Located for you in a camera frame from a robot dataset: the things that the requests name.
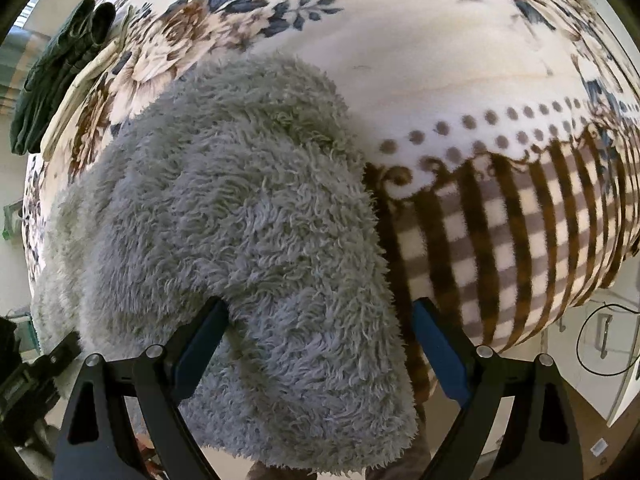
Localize grey fleece pants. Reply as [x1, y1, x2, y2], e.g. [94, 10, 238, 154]
[32, 54, 418, 474]

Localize teal storage rack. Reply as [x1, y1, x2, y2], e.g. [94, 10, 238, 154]
[1, 200, 40, 361]

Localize white bedside table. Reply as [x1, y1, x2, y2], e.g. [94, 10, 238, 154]
[546, 261, 639, 426]

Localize floral bed blanket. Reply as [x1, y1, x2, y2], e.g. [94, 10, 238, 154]
[25, 0, 639, 350]

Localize folded dark jeans stack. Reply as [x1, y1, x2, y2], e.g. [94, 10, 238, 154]
[9, 0, 116, 156]

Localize left teal curtain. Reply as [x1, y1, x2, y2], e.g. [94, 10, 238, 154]
[0, 26, 49, 116]

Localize black cable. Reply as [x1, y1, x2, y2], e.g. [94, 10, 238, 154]
[574, 301, 640, 378]

